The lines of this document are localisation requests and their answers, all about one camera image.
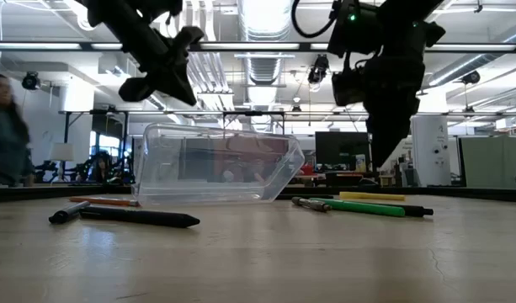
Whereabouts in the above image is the silver ventilation duct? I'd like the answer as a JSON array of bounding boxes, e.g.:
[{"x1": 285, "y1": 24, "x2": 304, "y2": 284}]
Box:
[{"x1": 237, "y1": 0, "x2": 295, "y2": 132}]

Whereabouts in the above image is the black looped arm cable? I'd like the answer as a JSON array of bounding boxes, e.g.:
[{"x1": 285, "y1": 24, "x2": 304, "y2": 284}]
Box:
[{"x1": 290, "y1": 0, "x2": 341, "y2": 40}]

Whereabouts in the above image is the grey marker with black cap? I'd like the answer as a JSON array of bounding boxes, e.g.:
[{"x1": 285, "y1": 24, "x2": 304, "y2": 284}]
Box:
[{"x1": 48, "y1": 200, "x2": 91, "y2": 225}]

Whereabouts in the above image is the thick black pen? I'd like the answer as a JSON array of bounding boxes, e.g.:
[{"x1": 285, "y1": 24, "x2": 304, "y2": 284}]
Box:
[{"x1": 78, "y1": 205, "x2": 201, "y2": 230}]

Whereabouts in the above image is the black ceiling spotlight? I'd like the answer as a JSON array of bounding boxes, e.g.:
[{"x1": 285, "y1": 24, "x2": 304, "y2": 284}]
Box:
[
  {"x1": 306, "y1": 53, "x2": 331, "y2": 85},
  {"x1": 460, "y1": 70, "x2": 481, "y2": 86},
  {"x1": 20, "y1": 70, "x2": 42, "y2": 92}
]

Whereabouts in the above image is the white pillar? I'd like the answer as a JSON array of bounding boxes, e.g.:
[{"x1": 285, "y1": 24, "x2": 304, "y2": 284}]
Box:
[{"x1": 410, "y1": 114, "x2": 452, "y2": 188}]

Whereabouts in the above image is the person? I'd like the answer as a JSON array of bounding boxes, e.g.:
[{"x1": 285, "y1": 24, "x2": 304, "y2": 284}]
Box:
[{"x1": 0, "y1": 70, "x2": 36, "y2": 189}]

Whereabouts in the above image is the black monitor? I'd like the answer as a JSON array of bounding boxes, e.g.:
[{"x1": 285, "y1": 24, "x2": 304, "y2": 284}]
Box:
[{"x1": 315, "y1": 130, "x2": 371, "y2": 173}]

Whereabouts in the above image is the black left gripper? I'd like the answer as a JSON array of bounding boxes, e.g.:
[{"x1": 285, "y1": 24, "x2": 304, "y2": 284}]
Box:
[{"x1": 118, "y1": 25, "x2": 206, "y2": 105}]

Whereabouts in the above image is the white lampshade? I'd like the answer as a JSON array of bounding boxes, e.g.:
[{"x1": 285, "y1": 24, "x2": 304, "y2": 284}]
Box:
[{"x1": 50, "y1": 142, "x2": 76, "y2": 162}]

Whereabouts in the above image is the green pen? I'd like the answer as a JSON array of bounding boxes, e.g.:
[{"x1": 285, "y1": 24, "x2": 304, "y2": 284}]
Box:
[{"x1": 310, "y1": 197, "x2": 407, "y2": 219}]

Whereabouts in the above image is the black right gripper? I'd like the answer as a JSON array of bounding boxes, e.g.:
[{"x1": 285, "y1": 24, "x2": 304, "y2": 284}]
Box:
[{"x1": 362, "y1": 56, "x2": 427, "y2": 168}]

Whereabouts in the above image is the orange pencil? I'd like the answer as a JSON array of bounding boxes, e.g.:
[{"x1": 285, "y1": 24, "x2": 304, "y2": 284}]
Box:
[{"x1": 69, "y1": 195, "x2": 141, "y2": 208}]

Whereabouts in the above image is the clear plastic supply box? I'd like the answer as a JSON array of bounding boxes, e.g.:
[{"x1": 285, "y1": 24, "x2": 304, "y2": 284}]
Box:
[{"x1": 130, "y1": 123, "x2": 306, "y2": 207}]

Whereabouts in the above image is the grey-green partition wall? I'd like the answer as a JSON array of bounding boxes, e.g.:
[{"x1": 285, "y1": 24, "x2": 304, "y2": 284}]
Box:
[{"x1": 458, "y1": 135, "x2": 516, "y2": 189}]

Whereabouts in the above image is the black aluminium table frame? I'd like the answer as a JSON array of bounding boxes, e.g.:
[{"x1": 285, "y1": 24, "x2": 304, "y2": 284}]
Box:
[{"x1": 0, "y1": 183, "x2": 516, "y2": 204}]

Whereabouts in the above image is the yellow highlighter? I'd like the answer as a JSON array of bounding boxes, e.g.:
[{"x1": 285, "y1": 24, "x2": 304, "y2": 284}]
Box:
[{"x1": 338, "y1": 191, "x2": 407, "y2": 202}]

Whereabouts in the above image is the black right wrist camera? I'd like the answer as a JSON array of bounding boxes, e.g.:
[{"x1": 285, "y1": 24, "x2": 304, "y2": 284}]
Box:
[{"x1": 331, "y1": 69, "x2": 367, "y2": 107}]

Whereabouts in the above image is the dark grey mechanical pencil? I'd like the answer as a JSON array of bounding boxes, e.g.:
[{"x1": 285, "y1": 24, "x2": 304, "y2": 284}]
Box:
[{"x1": 290, "y1": 196, "x2": 332, "y2": 213}]

